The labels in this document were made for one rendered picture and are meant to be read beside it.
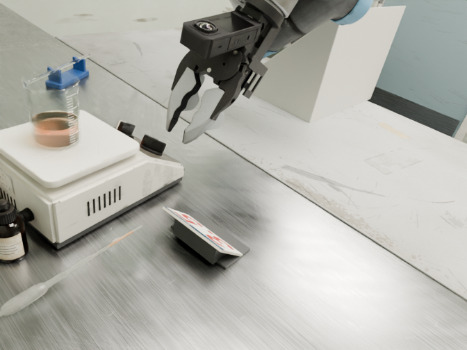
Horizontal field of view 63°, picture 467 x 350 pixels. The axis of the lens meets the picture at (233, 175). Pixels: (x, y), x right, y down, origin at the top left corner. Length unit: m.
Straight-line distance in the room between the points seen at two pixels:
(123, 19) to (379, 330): 1.98
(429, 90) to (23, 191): 3.13
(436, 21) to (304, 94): 2.56
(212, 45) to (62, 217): 0.24
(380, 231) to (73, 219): 0.39
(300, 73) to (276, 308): 0.51
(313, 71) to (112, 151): 0.46
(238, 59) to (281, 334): 0.33
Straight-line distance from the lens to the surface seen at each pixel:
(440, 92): 3.33
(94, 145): 0.46
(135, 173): 0.47
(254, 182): 0.58
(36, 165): 0.43
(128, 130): 0.56
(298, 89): 0.81
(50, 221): 0.43
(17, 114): 0.73
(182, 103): 0.55
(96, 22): 2.13
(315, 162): 0.67
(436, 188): 0.74
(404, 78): 3.40
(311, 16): 0.63
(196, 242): 0.44
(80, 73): 0.87
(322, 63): 0.77
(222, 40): 0.47
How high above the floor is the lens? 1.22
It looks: 33 degrees down
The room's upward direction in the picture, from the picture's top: 11 degrees clockwise
